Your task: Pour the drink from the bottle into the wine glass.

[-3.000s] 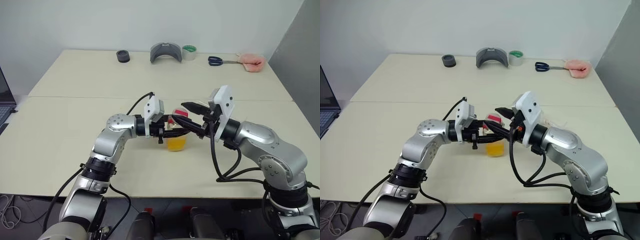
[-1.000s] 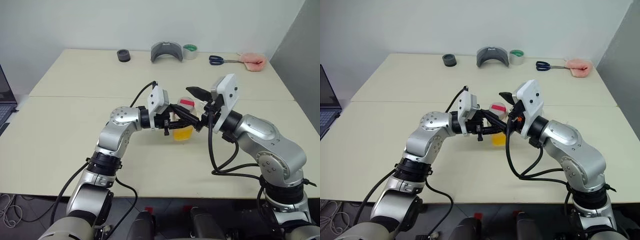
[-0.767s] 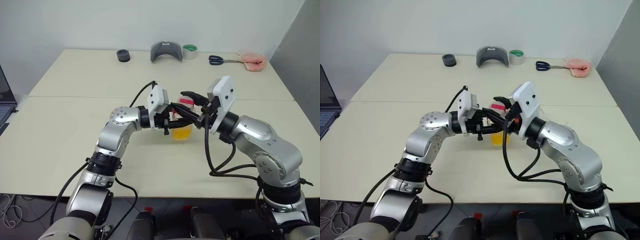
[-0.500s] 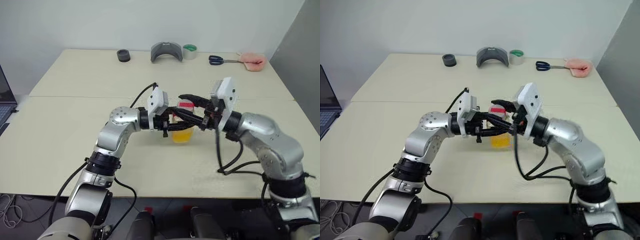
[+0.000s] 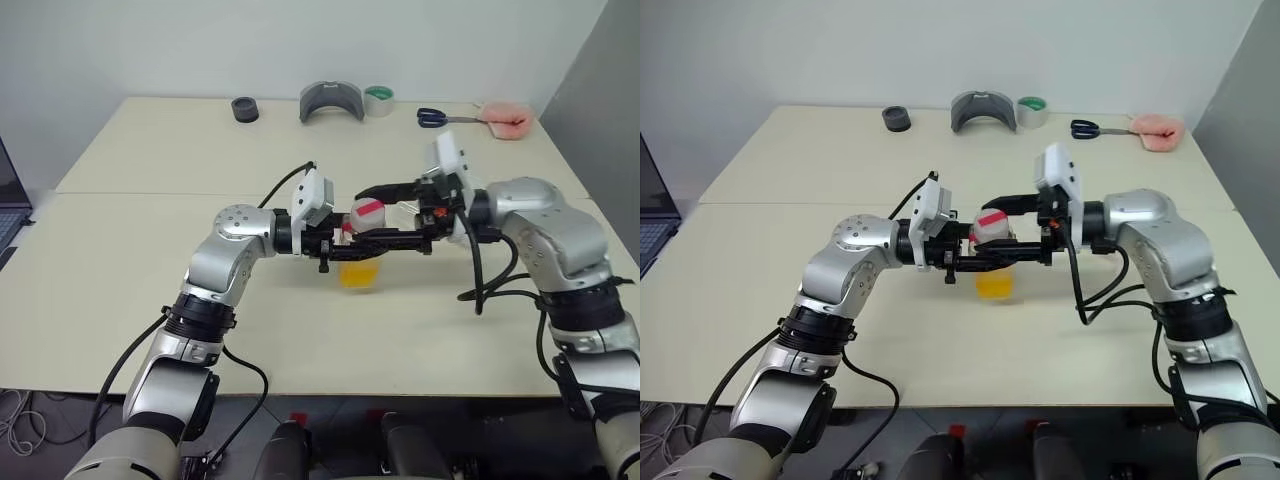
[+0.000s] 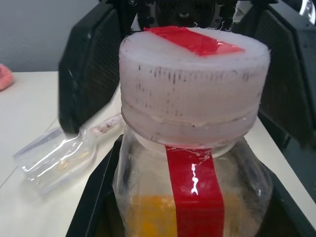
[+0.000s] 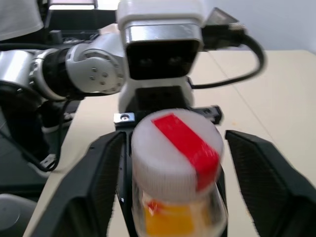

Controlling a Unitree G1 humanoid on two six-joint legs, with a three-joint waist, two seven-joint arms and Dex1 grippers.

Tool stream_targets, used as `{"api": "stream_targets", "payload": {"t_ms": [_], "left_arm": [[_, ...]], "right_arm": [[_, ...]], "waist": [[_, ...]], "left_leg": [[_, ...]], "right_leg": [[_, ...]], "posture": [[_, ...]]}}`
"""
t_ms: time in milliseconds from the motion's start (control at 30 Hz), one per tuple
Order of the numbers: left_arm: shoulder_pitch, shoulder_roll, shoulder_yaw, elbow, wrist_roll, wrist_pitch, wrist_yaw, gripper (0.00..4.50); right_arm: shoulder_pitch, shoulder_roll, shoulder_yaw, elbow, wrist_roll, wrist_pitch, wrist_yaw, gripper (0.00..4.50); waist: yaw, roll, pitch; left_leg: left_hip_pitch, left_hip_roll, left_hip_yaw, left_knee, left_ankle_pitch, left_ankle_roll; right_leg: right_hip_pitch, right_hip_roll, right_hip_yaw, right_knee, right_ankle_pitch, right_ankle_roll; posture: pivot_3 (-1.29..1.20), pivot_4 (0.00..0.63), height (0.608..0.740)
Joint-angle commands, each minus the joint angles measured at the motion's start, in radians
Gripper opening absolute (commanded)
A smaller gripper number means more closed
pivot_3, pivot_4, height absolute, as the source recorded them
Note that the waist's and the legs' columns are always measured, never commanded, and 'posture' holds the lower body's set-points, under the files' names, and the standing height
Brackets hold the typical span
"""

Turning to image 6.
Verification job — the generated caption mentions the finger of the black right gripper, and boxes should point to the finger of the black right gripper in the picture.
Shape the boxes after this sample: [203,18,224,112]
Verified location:
[58,2,122,134]
[232,4,316,154]

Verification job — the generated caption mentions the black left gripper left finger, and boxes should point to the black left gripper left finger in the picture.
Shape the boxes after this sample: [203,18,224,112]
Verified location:
[66,134,124,237]

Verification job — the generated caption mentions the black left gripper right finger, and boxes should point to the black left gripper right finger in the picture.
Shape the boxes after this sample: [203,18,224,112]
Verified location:
[260,172,316,237]

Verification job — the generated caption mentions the clear bottle with red tape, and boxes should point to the clear bottle with red tape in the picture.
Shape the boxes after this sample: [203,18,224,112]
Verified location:
[112,24,275,237]

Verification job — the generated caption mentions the pink cloth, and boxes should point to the pink cloth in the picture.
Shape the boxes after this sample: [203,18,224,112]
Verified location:
[0,63,14,92]

